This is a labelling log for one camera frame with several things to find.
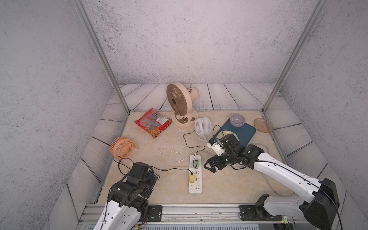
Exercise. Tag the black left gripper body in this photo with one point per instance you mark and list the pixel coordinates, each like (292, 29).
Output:
(149, 184)

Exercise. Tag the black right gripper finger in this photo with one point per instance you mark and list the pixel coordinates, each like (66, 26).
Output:
(214, 163)
(217, 148)

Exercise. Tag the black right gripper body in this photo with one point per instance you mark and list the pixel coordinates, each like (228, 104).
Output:
(230, 156)

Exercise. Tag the green plug adapter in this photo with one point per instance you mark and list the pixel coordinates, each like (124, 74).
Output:
(196, 164)

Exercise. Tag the white power strip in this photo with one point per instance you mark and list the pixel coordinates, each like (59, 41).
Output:
(196, 187)

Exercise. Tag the yellow plug adapter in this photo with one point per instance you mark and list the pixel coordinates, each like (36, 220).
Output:
(191, 178)

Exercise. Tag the red snack bag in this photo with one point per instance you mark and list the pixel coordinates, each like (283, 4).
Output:
(154, 122)

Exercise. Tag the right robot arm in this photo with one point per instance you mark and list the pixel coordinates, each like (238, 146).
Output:
(316, 201)

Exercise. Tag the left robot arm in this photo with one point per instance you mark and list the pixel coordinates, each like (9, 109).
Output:
(115, 218)

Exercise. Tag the small white fan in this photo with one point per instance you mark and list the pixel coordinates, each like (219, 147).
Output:
(203, 128)

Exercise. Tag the small orange fan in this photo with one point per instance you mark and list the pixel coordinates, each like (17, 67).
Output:
(121, 147)

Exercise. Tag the beige desk fan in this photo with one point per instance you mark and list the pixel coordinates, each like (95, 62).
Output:
(181, 101)

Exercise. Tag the cream plate with characters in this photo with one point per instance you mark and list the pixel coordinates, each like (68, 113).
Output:
(221, 134)

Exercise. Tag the teal plastic tray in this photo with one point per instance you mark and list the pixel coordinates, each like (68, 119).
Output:
(244, 133)

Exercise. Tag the lilac ceramic bowl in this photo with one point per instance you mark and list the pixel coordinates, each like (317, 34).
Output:
(237, 120)

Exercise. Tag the amber glass dish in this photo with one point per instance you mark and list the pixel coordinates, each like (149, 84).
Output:
(263, 125)

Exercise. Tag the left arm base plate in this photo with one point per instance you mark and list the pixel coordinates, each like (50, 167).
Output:
(155, 213)

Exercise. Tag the aluminium front rail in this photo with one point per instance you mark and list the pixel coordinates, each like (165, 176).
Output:
(194, 217)

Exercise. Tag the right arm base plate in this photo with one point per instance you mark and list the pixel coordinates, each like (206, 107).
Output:
(255, 213)

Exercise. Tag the right aluminium frame post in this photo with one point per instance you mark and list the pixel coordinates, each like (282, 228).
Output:
(312, 21)

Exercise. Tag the aluminium frame post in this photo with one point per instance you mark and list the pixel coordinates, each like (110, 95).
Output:
(312, 21)
(78, 4)

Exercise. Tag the left aluminium frame post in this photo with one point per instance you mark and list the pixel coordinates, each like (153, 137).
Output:
(78, 4)

